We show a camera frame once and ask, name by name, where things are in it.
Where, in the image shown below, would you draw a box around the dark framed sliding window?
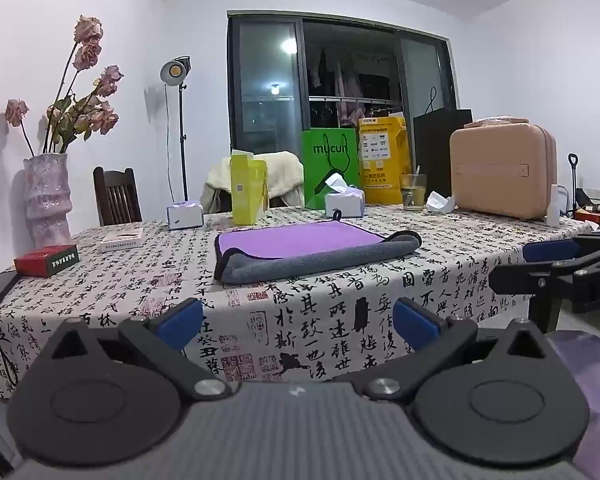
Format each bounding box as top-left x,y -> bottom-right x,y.
226,10 -> 459,162

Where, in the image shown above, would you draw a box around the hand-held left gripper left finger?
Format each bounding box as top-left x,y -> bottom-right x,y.
46,298 -> 232,404

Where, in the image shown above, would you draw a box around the white bottle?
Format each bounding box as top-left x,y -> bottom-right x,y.
546,184 -> 561,228

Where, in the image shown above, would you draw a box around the dried pink roses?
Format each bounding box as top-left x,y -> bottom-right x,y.
5,15 -> 126,157

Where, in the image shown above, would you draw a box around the yellow-green carton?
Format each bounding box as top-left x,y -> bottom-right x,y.
229,150 -> 270,226

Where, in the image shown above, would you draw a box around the calligraphy printed tablecloth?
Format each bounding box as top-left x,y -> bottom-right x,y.
0,203 -> 597,401

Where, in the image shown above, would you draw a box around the black cable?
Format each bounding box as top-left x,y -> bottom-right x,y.
0,309 -> 22,392

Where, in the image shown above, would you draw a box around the pink speckled vase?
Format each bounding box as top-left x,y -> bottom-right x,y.
23,152 -> 74,251

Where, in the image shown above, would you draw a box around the purple and grey towel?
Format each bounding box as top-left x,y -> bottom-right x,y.
214,211 -> 422,287

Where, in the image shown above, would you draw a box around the crumpled white tissue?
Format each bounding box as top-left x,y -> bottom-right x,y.
425,191 -> 456,214

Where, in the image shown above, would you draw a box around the flat white box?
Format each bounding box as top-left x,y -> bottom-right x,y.
97,230 -> 145,254

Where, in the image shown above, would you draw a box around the dark wooden chair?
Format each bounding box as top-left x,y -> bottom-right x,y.
93,166 -> 144,227

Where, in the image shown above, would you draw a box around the black trolley handle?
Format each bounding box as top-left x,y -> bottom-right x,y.
567,152 -> 581,219

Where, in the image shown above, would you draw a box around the person's purple clothing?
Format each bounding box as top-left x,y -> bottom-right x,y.
545,330 -> 600,480

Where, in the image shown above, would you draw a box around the hanging clothes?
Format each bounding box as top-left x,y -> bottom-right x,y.
307,47 -> 399,129

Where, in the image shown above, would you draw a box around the pink hard case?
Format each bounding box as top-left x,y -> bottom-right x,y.
449,115 -> 559,220

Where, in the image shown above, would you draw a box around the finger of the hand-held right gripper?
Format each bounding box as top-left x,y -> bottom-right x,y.
523,233 -> 600,264
491,258 -> 582,295

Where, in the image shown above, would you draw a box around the glass cup with straw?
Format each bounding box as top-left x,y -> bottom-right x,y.
399,165 -> 428,212

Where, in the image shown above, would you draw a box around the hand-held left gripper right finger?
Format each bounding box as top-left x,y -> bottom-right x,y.
363,297 -> 557,404

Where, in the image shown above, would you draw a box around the black box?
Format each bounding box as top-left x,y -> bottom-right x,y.
413,108 -> 474,199

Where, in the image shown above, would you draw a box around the red box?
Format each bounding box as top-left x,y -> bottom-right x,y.
13,244 -> 80,278

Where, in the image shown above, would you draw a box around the green paper bag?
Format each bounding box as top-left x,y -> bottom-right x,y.
302,128 -> 362,211

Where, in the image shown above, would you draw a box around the chair with cream blanket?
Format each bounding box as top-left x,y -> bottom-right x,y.
202,151 -> 306,214

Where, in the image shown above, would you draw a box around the studio light on stand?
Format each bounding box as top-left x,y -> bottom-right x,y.
160,56 -> 193,204

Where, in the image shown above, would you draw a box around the small white tissue box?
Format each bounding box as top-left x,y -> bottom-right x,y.
166,201 -> 204,231

